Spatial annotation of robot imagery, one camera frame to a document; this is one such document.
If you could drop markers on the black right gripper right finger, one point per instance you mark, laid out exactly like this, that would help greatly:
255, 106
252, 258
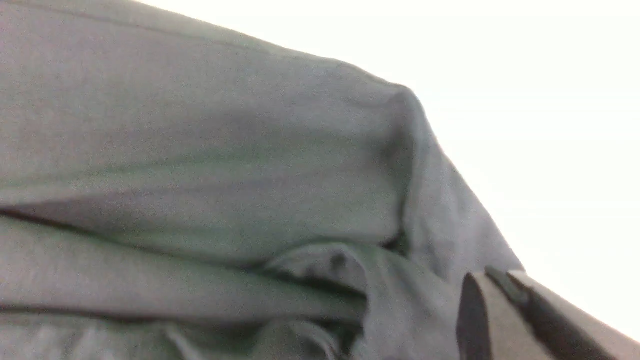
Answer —
568, 332

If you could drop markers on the dark gray long-sleeve top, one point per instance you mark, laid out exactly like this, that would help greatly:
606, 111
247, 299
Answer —
174, 190

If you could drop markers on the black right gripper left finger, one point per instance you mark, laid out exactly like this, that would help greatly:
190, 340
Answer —
490, 328

